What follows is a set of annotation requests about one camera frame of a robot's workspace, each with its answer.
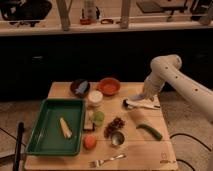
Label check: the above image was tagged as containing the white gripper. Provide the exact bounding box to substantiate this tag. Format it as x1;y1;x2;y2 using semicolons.
142;75;165;100

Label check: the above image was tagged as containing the orange round fruit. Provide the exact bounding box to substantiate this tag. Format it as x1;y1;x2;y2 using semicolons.
83;135;97;150

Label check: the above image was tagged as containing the black pole stand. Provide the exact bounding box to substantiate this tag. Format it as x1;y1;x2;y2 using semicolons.
12;122;24;171

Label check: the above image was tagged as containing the yellow corn cob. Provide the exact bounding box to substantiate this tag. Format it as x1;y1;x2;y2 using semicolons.
60;117;72;139

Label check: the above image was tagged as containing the blue cloth in bowl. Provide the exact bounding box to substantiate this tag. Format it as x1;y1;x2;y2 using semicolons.
76;81;88;94

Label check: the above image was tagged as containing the green cucumber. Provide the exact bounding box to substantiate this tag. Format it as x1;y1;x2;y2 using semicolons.
136;124;163;141

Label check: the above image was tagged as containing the silver fork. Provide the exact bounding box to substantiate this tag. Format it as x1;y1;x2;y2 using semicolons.
89;154;126;168

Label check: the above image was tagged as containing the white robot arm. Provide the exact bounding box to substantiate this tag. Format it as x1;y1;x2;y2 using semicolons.
142;55;213;124

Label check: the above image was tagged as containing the dark grape bunch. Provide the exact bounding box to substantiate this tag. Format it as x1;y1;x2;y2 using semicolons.
104;117;125;138

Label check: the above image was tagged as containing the black cable on floor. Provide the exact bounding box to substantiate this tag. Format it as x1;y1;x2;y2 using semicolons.
169;132;213;171

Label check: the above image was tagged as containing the white round container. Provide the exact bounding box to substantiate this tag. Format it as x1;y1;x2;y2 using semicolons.
88;90;103;107

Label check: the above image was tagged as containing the small metal cup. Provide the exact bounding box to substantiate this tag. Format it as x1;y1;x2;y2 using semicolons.
111;131;125;147

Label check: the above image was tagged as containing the black office chair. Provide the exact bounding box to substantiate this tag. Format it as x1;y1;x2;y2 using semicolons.
0;0;52;27

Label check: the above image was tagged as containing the green plastic tray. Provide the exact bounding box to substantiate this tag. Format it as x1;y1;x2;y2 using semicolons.
26;99;85;156

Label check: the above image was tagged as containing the light blue towel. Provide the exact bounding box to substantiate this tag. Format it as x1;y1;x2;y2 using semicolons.
129;94;146;101

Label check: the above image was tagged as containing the orange bowl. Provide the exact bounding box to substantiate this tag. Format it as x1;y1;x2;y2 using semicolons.
97;77;120;96

